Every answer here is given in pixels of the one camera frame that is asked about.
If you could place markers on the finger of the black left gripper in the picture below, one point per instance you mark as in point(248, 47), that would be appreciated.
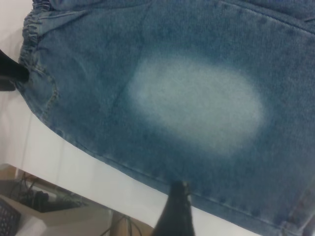
point(12, 70)
point(7, 84)

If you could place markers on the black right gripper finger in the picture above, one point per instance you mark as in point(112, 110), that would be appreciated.
point(176, 211)

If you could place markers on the blue denim kids jeans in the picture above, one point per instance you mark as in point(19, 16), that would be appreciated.
point(172, 98)

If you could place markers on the dark blue mesh panel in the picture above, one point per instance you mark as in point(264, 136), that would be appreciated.
point(8, 218)

